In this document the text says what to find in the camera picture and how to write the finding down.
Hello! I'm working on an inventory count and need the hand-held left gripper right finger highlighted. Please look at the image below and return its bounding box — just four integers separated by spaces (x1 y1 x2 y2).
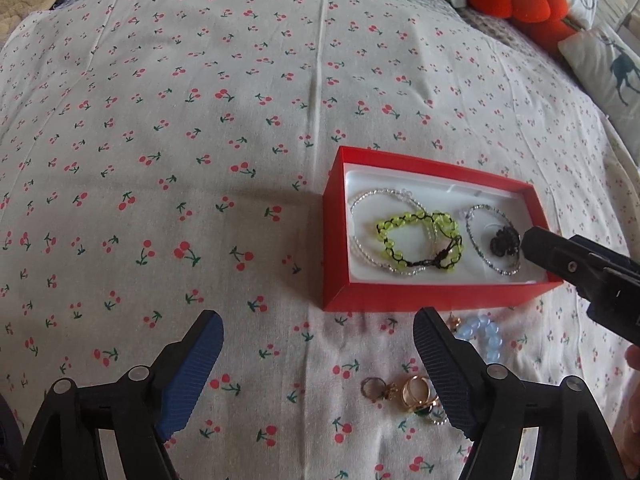
412 308 628 480

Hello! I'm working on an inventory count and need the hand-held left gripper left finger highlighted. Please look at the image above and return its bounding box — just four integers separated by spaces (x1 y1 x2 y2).
20 310 224 480

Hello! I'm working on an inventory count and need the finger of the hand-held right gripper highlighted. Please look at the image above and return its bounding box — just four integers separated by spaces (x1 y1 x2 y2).
570 234 640 273
520 226 608 292

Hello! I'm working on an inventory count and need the black flower ornament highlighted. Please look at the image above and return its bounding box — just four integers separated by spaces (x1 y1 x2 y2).
487 227 524 259

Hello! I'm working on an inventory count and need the silver dark bead bracelet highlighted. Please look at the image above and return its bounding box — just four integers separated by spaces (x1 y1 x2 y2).
464 203 524 277

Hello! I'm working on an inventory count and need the red jewelry box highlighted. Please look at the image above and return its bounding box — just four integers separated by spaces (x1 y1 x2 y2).
321 146 565 312

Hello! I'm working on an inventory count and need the person's right hand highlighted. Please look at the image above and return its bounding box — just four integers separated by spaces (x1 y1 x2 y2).
614 346 640 463

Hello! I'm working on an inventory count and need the deer print pillow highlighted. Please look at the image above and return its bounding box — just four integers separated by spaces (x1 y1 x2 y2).
557 25 640 147

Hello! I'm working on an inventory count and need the cherry print bedsheet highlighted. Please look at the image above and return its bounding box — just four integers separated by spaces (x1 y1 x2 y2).
0 0 640 480

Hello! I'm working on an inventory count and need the orange pumpkin plush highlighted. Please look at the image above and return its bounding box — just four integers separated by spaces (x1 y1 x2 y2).
466 0 582 56

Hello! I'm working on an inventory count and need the wide gold ring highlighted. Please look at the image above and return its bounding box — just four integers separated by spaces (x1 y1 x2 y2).
400 375 437 407

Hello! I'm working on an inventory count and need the light blue bead bracelet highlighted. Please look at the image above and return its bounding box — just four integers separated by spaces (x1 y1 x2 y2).
450 314 504 364

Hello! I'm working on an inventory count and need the small gold stone ring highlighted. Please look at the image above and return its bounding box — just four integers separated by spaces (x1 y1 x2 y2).
362 377 390 402

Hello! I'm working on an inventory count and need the clear bead bracelet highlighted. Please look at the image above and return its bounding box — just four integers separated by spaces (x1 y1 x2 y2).
349 187 441 277

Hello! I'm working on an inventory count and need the green bead black cord bracelet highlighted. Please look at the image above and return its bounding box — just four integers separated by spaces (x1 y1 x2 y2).
375 212 464 274

